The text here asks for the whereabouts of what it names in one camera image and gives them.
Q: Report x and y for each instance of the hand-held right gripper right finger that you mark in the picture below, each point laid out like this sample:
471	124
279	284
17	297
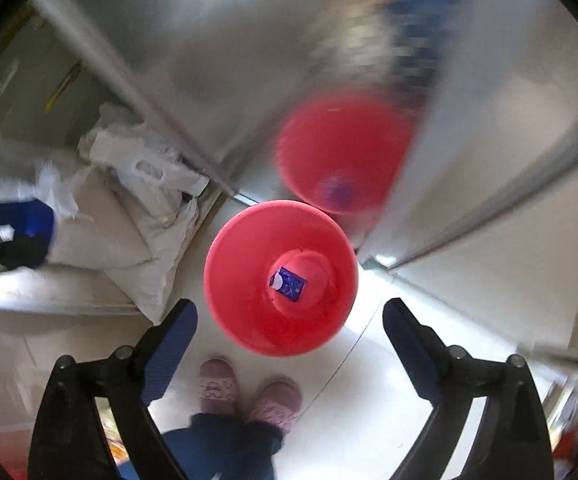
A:
409	355

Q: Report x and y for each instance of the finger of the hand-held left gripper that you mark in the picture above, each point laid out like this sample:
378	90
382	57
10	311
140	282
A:
24	219
19	254

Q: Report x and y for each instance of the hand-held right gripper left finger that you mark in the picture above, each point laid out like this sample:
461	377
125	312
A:
169	355

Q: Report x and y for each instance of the white paper tissue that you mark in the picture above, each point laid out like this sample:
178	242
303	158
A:
54	187

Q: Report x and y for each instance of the red plastic bucket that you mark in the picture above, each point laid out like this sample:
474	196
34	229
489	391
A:
239	270

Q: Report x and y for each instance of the pink patterned slipper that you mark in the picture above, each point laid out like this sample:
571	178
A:
217	385
276	405

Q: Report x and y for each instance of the person's left leg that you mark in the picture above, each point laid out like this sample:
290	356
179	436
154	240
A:
204	447

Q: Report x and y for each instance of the white plastic bag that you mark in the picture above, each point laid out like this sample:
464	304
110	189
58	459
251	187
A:
129	160

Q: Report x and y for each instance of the small blue packet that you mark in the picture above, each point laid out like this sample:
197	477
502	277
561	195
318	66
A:
287	284

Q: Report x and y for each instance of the white storage shelf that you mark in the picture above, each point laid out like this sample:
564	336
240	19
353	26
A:
569	357

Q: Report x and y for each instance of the stainless steel cabinet door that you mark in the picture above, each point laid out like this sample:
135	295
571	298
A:
219	60
494	160

